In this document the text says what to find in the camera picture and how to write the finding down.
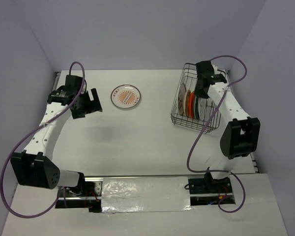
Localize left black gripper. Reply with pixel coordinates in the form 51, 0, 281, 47
72, 88, 102, 119

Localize white plate red characters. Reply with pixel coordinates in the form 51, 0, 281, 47
198, 98, 207, 121

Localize cream plate brown pattern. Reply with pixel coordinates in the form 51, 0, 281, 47
177, 83, 186, 116

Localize white plate orange sunburst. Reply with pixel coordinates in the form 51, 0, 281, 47
110, 85, 142, 110

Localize dark blue plate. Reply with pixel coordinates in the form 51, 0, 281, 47
194, 96, 201, 120

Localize cream plate orange rim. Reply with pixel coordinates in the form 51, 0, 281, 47
183, 90, 191, 117

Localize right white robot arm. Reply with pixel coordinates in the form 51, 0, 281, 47
195, 60, 261, 192

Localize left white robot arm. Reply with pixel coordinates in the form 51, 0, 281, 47
10, 75, 102, 196

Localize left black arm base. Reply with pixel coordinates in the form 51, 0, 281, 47
55, 181, 103, 213

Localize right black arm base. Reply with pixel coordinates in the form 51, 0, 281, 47
184, 174, 235, 206

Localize silver foil sheet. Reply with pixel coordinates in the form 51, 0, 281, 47
101, 177, 191, 213

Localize grey wire dish rack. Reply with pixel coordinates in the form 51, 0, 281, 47
170, 61, 227, 133

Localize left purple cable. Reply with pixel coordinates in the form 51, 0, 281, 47
0, 61, 87, 218

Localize purple cable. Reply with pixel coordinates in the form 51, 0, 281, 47
0, 61, 87, 218
187, 55, 248, 212

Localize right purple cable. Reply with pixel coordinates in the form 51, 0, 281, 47
187, 55, 248, 212

